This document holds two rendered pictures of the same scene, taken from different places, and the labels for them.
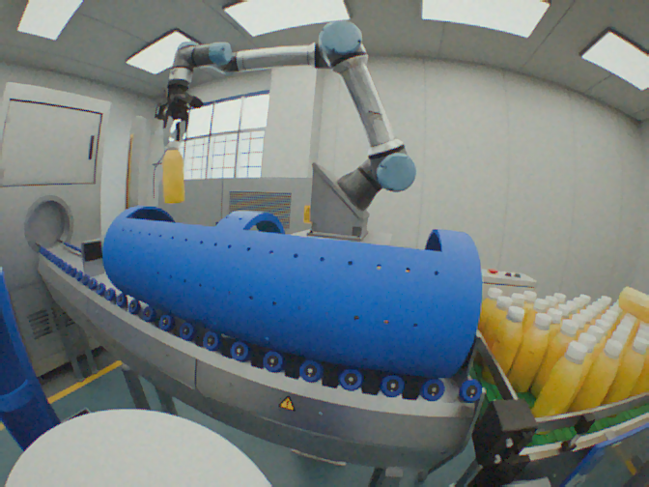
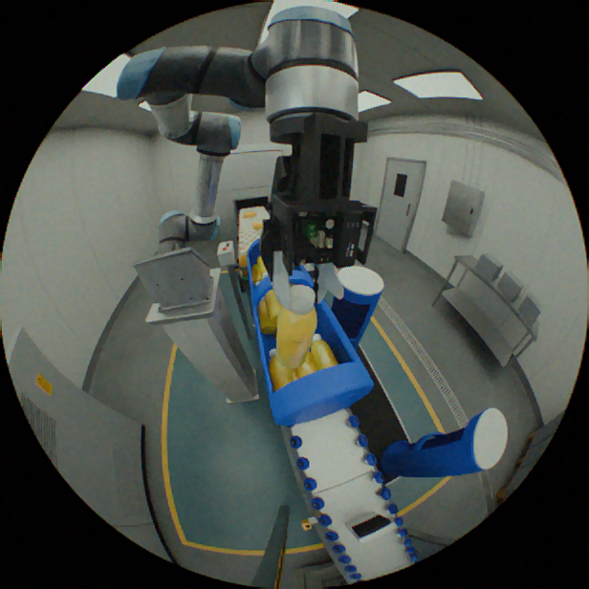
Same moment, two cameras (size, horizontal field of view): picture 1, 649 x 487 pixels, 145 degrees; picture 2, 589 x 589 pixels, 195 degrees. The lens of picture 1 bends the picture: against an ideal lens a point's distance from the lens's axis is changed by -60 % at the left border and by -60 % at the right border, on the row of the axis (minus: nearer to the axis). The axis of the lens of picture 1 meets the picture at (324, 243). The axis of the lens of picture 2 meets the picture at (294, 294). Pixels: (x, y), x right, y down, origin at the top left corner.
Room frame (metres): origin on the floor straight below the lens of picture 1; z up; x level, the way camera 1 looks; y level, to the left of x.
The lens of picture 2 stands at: (0.76, 0.62, 1.58)
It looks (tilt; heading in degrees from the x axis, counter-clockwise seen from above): 40 degrees down; 240
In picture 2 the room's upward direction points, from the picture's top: straight up
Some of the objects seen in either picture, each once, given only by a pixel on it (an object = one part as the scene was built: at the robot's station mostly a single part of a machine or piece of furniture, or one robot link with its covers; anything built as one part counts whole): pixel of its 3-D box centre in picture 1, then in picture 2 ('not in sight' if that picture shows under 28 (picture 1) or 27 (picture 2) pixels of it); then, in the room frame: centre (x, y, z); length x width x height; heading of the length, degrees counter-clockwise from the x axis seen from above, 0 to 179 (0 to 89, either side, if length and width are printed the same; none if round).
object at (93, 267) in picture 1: (93, 258); (367, 524); (0.74, 0.98, 1.00); 0.10 x 0.04 x 0.15; 166
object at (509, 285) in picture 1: (502, 289); (226, 252); (0.64, -0.58, 1.05); 0.20 x 0.10 x 0.10; 76
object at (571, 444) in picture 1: (578, 432); not in sight; (0.14, -0.47, 0.94); 0.03 x 0.02 x 0.08; 76
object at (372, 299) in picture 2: not in sight; (345, 327); (0.03, 0.14, 0.59); 0.28 x 0.28 x 0.88
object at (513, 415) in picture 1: (501, 433); not in sight; (0.20, -0.30, 0.95); 0.10 x 0.07 x 0.10; 166
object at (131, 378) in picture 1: (148, 419); not in sight; (0.60, 0.73, 0.31); 0.06 x 0.06 x 0.63; 76
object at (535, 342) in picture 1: (529, 356); not in sight; (0.36, -0.48, 0.98); 0.07 x 0.07 x 0.17
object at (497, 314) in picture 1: (494, 334); not in sight; (0.47, -0.44, 0.98); 0.07 x 0.07 x 0.17
